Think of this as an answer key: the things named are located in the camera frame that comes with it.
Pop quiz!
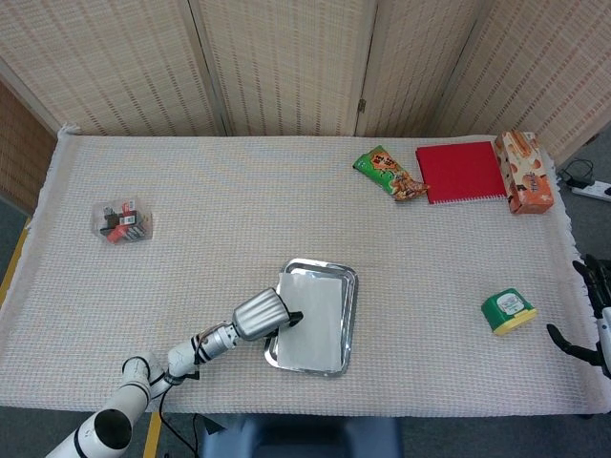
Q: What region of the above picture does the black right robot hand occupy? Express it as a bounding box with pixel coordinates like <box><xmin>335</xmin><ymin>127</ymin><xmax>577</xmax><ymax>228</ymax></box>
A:
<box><xmin>546</xmin><ymin>254</ymin><xmax>611</xmax><ymax>378</ymax></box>

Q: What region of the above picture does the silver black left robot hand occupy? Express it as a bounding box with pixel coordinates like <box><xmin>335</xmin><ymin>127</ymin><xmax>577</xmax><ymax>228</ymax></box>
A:
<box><xmin>231</xmin><ymin>287</ymin><xmax>305</xmax><ymax>343</ymax></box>

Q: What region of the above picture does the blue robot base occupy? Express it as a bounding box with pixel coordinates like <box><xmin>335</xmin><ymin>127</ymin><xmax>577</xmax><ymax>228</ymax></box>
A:
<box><xmin>199</xmin><ymin>413</ymin><xmax>405</xmax><ymax>458</ymax></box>

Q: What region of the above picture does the silver metal tray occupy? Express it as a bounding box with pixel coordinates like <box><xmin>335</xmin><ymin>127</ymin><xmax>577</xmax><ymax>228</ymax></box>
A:
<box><xmin>263</xmin><ymin>259</ymin><xmax>359</xmax><ymax>380</ymax></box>

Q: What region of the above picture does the green tin with yellow lid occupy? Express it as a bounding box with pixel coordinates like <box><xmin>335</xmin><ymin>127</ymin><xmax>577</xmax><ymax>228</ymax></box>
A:
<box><xmin>480</xmin><ymin>287</ymin><xmax>537</xmax><ymax>337</ymax></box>

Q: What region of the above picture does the white woven tablecloth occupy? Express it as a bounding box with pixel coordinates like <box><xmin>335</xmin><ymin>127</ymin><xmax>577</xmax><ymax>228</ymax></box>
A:
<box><xmin>0</xmin><ymin>122</ymin><xmax>611</xmax><ymax>417</ymax></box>

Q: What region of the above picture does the white power strip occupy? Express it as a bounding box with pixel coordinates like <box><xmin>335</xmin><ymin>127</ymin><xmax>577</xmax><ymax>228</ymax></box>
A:
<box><xmin>571</xmin><ymin>180</ymin><xmax>611</xmax><ymax>202</ymax></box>

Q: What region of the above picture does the orange printed carton box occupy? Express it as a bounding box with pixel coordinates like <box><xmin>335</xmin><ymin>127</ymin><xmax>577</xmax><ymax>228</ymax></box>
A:
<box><xmin>494</xmin><ymin>131</ymin><xmax>555</xmax><ymax>215</ymax></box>

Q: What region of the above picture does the green snack bag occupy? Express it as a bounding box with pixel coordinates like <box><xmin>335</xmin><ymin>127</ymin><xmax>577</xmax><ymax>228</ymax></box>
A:
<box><xmin>352</xmin><ymin>145</ymin><xmax>430</xmax><ymax>202</ymax></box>

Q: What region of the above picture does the red spiral notebook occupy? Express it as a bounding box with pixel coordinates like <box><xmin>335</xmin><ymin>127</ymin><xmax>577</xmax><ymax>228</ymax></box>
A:
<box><xmin>414</xmin><ymin>140</ymin><xmax>509</xmax><ymax>205</ymax></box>

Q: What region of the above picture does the beige woven screen panel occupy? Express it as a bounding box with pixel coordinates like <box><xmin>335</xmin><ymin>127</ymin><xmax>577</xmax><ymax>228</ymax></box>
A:
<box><xmin>436</xmin><ymin>0</ymin><xmax>611</xmax><ymax>166</ymax></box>
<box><xmin>0</xmin><ymin>0</ymin><xmax>230</xmax><ymax>137</ymax></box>
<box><xmin>355</xmin><ymin>0</ymin><xmax>495</xmax><ymax>138</ymax></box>
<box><xmin>188</xmin><ymin>0</ymin><xmax>378</xmax><ymax>138</ymax></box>

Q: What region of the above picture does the brown woven screen panel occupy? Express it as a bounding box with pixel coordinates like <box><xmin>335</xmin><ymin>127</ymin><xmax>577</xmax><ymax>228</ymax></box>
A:
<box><xmin>0</xmin><ymin>80</ymin><xmax>57</xmax><ymax>216</ymax></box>

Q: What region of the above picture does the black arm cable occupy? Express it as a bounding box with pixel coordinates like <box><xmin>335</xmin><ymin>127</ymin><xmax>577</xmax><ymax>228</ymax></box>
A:
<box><xmin>158</xmin><ymin>390</ymin><xmax>200</xmax><ymax>458</ymax></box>

